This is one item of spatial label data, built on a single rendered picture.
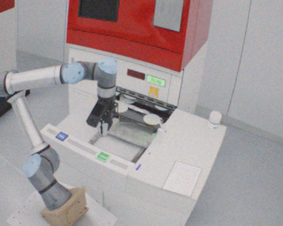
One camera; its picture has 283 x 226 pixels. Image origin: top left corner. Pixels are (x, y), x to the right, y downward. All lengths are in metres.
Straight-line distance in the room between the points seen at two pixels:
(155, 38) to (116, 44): 0.25
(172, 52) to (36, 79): 0.81
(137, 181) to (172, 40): 0.74
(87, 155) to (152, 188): 0.35
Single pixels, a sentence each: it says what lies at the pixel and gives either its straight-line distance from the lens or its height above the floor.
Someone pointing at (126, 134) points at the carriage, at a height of 0.88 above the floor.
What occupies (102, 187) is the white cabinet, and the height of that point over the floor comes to 0.77.
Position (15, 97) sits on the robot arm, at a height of 1.29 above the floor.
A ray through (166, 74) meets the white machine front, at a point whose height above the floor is 1.16.
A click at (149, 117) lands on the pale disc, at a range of 1.78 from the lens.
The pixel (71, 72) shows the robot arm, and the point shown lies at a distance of 1.00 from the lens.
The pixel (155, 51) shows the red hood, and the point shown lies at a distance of 1.62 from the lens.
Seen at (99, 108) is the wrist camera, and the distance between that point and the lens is 1.19.
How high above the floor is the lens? 1.95
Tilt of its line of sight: 36 degrees down
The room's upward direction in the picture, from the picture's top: 7 degrees clockwise
